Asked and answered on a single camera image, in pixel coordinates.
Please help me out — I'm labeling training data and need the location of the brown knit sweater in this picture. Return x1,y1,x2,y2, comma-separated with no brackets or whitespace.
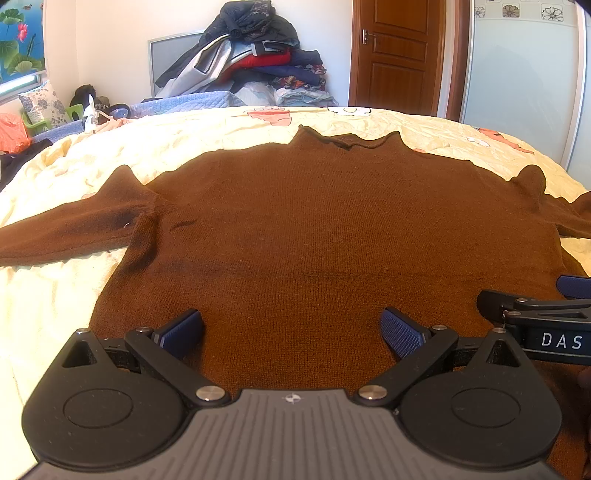
0,124,591,480

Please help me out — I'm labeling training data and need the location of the pile of clothes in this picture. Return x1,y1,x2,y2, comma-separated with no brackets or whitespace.
153,1,337,107

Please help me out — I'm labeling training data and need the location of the yellow cartoon bed quilt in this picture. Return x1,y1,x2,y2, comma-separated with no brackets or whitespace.
1,107,590,479

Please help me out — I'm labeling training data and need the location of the white sliding wardrobe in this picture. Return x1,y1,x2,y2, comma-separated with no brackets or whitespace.
461,1,590,186

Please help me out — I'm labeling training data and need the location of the orange cloth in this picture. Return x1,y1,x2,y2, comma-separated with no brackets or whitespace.
0,113,31,154

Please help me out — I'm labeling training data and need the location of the blue quilted blanket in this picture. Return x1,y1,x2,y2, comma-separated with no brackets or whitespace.
32,91,245,143

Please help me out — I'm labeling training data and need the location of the brown wooden door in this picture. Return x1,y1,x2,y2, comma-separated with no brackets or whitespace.
349,0,473,121

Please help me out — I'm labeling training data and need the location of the dark plush toy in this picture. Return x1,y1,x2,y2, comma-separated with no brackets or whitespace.
70,84,96,108

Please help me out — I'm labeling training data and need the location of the floral pillow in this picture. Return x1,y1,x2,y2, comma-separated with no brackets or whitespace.
18,80,69,128

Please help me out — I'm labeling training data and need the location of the grey framed panel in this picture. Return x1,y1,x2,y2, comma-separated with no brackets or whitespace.
148,33,219,98

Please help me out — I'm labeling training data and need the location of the lotus flower wall picture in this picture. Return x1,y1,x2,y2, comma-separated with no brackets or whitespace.
0,0,45,83

